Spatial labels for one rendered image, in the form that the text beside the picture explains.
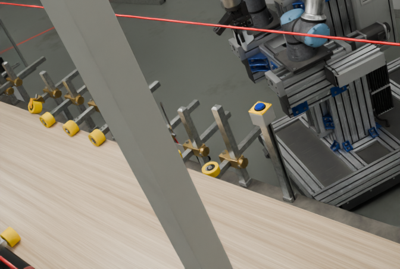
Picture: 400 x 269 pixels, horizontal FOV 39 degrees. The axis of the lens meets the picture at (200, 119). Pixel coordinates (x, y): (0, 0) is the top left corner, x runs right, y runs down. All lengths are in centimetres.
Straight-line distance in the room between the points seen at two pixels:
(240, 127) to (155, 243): 208
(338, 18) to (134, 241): 154
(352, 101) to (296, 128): 55
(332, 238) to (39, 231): 135
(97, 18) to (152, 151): 18
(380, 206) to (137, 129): 281
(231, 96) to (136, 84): 398
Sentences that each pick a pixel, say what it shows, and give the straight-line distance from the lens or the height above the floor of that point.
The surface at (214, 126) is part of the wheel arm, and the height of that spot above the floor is 85.
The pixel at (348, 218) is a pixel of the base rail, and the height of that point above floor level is 70.
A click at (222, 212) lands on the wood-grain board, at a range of 234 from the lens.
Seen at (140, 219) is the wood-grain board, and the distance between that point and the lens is 248.
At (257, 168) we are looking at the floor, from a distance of 386.
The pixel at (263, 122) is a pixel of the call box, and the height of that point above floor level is 118.
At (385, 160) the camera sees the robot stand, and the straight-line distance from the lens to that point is 335.
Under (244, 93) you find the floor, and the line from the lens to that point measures 462.
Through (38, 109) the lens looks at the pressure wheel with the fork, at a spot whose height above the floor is 93.
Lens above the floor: 249
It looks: 33 degrees down
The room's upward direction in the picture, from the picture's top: 23 degrees counter-clockwise
